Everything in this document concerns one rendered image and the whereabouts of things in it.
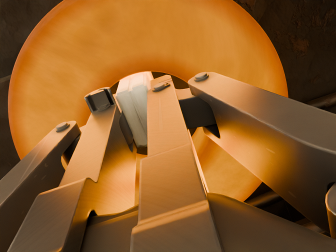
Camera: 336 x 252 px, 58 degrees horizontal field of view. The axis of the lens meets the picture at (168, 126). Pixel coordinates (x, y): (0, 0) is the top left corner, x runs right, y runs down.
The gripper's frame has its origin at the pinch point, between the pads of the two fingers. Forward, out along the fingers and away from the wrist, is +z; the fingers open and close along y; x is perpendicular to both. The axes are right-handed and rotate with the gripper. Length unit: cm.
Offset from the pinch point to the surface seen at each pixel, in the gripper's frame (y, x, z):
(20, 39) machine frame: -11.0, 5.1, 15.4
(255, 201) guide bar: 5.5, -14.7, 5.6
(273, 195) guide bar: 7.2, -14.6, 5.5
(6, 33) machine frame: -12.1, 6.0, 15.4
